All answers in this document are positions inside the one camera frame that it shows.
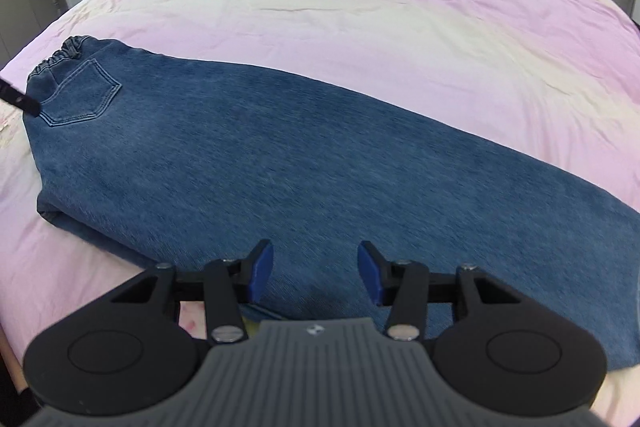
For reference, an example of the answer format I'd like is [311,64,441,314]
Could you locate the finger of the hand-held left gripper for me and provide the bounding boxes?
[0,79,41,116]

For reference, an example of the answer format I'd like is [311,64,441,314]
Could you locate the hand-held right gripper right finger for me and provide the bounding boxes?
[357,241,535,342]

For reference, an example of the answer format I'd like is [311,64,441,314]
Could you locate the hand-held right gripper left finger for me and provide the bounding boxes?
[110,239,275,344]

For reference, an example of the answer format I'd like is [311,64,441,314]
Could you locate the blue denim pants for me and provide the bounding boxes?
[22,36,640,370]

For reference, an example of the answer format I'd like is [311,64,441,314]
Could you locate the beige built-in wardrobe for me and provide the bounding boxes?
[0,0,57,64]

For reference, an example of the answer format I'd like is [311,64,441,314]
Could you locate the pink bed blanket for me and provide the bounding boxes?
[0,0,640,408]

